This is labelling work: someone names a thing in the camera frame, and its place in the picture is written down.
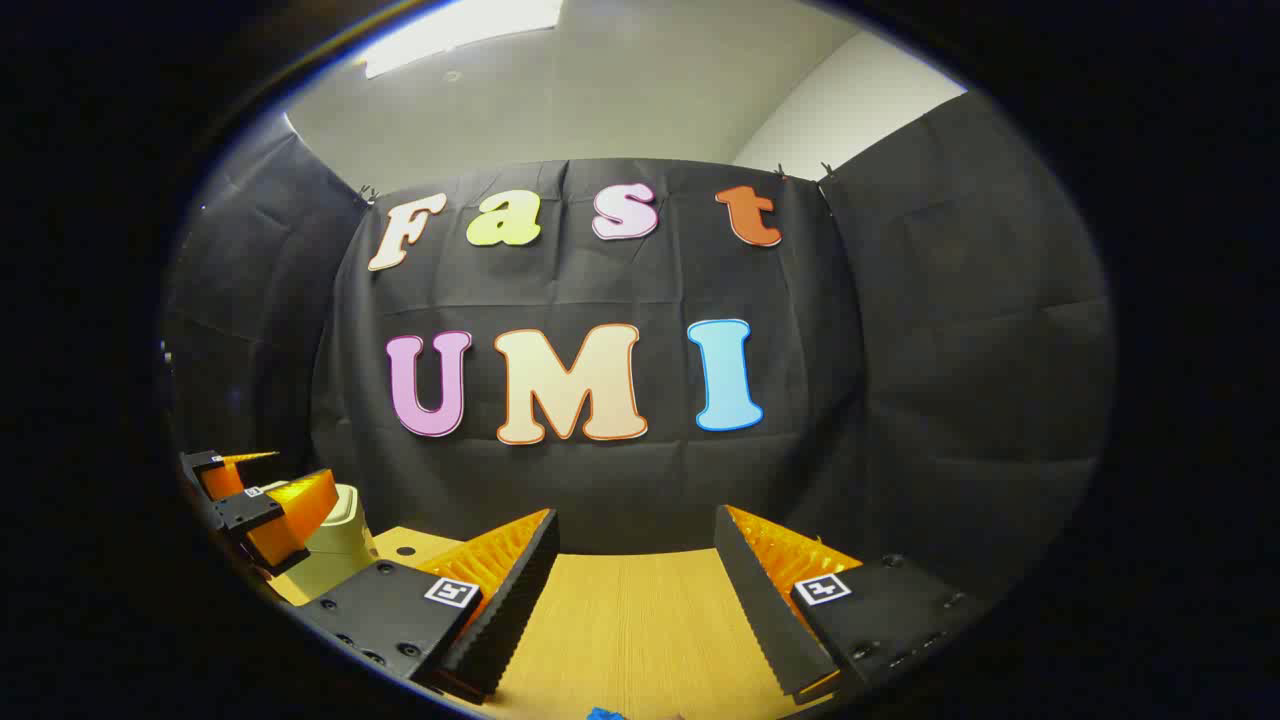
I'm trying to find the light green desktop garbage bin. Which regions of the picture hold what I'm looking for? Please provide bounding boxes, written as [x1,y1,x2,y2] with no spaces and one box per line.
[268,483,381,606]

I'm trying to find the wooden desktop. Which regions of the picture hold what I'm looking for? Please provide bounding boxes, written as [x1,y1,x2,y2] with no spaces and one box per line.
[265,525,861,720]

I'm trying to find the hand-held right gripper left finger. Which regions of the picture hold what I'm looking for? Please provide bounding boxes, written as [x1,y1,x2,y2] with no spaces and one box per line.
[300,508,561,704]

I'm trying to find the black backdrop cloth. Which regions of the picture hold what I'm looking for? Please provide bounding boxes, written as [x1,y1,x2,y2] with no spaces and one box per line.
[160,90,1116,601]

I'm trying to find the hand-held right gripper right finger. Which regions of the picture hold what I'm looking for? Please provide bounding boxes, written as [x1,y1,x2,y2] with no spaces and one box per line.
[714,505,991,706]

